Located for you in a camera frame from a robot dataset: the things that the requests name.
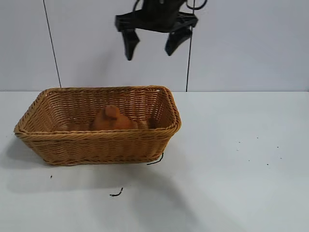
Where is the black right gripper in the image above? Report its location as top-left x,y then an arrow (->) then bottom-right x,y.
114,0 -> 199,61

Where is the woven wicker rectangular basket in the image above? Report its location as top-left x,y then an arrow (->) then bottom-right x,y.
14,85 -> 182,166

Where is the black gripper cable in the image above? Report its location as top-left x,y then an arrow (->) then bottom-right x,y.
186,0 -> 209,12

